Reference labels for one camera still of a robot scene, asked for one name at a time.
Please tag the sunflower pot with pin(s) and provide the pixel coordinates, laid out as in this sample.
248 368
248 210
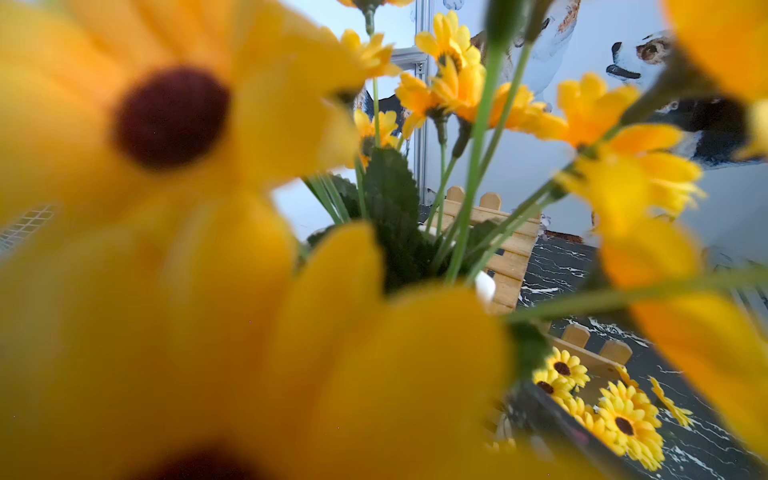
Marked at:
626 419
268 255

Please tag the white wire basket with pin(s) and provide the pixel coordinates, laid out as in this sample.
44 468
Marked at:
21 229

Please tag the wooden two-tier shelf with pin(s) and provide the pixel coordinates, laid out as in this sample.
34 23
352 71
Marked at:
529 268

